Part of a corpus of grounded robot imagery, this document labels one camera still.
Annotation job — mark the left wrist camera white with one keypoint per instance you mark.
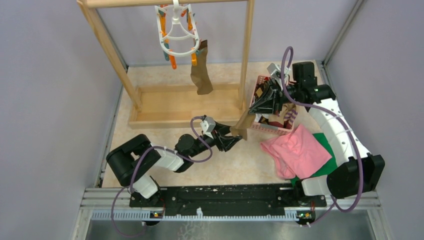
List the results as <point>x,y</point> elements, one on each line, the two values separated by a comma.
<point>207,125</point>

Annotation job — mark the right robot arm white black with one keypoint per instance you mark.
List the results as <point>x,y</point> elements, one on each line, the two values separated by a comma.
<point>358,170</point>

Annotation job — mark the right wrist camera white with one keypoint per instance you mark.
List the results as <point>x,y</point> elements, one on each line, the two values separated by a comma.
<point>275,72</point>

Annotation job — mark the pink cloth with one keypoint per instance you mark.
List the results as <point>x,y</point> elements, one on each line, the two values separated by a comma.
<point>284,150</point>

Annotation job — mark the pink plastic basket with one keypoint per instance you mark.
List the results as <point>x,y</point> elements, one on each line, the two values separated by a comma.
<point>261,122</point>

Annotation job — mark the wooden clothes rack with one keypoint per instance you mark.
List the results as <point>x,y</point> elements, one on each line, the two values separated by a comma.
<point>164,105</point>

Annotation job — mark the green cloth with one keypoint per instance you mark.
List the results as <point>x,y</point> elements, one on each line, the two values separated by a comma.
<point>316,158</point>

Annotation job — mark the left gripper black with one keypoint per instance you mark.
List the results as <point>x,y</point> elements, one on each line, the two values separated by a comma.
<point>222,142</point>

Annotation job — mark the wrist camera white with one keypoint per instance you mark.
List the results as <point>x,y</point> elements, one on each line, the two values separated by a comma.
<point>207,125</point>
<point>275,72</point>

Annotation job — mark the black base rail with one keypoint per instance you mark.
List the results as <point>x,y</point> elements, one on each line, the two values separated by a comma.
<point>256,202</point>

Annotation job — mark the white round clip hanger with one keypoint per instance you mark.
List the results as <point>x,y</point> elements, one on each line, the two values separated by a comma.
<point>179,33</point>

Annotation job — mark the purple striped tan sock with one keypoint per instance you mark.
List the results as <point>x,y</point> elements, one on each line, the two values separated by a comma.
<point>289,113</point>

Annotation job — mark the brown sock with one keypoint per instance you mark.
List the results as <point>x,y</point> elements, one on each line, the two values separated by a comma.
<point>245,122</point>
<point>199,73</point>

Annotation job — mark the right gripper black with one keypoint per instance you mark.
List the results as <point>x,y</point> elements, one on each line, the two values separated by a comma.
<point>271,100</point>

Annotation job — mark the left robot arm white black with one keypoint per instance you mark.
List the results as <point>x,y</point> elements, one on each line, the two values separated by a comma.
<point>131,161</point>

